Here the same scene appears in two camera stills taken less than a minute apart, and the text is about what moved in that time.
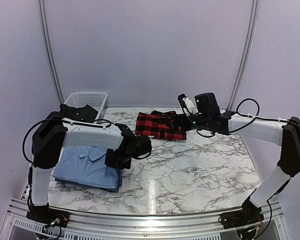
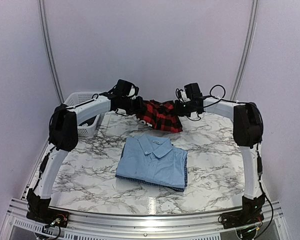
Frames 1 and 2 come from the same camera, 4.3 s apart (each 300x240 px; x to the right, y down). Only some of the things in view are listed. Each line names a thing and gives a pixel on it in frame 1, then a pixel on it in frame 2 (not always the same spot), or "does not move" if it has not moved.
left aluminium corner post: (42, 7) does not move
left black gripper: (109, 161) -> (139, 108)
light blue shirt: (85, 165) -> (152, 159)
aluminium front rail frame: (18, 225) does not move
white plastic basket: (97, 100) does not move
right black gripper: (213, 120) -> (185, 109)
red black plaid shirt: (159, 125) -> (162, 115)
